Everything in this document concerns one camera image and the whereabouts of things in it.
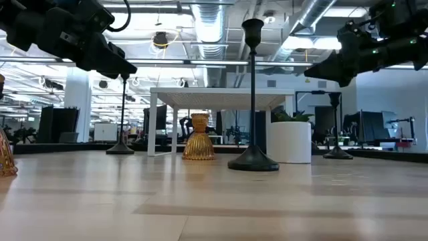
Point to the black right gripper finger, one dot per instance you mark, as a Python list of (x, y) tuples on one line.
[(334, 67), (344, 81)]

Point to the tall black candlestick holder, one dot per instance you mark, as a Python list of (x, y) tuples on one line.
[(120, 149)]

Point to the amber ribbed glass candle holder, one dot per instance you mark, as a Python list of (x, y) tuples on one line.
[(6, 157), (199, 147)]

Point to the medium black candlestick holder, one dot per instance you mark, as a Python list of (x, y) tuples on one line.
[(253, 160)]

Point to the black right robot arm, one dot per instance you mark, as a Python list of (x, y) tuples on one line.
[(401, 18)]

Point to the black background robot arm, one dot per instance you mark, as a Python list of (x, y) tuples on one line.
[(185, 125), (409, 124)]

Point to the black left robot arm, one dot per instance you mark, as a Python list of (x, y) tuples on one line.
[(16, 23)]

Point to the black round ceiling speaker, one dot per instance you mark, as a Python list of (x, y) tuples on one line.
[(103, 83)]

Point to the white building column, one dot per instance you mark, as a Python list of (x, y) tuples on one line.
[(77, 103)]

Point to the black screen panel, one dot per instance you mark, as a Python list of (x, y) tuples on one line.
[(368, 125)]

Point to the white cabinet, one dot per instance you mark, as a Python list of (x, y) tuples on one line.
[(105, 132)]

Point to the long linear ceiling light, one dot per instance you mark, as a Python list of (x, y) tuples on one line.
[(167, 61)]

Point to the black monitor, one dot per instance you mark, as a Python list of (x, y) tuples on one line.
[(161, 117)]

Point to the black partition screen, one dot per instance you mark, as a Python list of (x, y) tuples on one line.
[(57, 124)]

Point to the round ceiling smoke detector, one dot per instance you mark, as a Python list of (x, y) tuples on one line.
[(269, 18)]

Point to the white pot with green plant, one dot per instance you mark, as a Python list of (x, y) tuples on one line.
[(289, 144)]

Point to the red background item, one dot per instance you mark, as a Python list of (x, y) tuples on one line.
[(403, 144)]

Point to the white perforated metal shelf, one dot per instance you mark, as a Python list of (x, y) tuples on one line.
[(217, 91)]

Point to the black background rig frame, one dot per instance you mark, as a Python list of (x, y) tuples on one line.
[(317, 92)]

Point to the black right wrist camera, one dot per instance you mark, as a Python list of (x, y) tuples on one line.
[(356, 35)]

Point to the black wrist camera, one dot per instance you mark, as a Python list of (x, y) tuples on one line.
[(98, 16), (356, 35)]

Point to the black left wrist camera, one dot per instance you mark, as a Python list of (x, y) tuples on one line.
[(98, 16)]

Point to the silver ventilation duct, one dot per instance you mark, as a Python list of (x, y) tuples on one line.
[(210, 20), (312, 13)]

